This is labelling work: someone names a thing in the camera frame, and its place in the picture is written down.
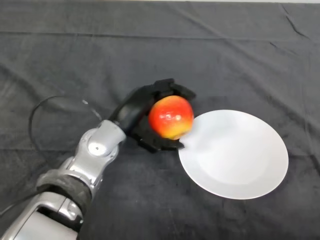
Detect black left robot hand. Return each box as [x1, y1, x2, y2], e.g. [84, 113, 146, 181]
[107, 78, 197, 153]

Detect red and yellow apple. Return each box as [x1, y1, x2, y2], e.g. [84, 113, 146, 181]
[148, 95, 195, 140]

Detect white round plate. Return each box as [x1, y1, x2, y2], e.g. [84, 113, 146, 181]
[178, 109, 290, 200]

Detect black cloth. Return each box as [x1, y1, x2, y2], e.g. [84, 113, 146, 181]
[0, 0, 320, 240]

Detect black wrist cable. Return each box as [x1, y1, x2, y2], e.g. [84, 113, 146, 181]
[0, 95, 121, 216]

